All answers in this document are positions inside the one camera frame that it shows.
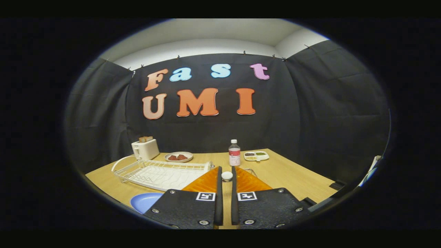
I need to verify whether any white toaster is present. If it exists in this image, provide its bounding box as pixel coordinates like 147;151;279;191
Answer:
131;138;160;161

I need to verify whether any white divided dish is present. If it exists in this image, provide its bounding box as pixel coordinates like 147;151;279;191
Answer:
244;151;270;162

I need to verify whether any blue plate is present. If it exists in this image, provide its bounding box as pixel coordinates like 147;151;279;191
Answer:
130;193;164;215

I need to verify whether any clear bottle with red label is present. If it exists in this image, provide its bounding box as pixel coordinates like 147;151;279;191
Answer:
228;139;241;167

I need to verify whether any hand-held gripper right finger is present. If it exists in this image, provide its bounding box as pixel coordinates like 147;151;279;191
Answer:
231;166;312;230

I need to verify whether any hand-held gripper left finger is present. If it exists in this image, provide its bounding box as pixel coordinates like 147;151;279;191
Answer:
143;166;224;230

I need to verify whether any black backdrop cloth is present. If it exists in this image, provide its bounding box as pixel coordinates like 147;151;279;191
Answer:
65;40;391;186

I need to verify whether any white wire dish rack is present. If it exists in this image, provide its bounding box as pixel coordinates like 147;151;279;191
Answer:
111;155;214;192

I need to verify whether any small beige plate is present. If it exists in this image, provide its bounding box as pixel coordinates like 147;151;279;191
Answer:
164;152;194;163

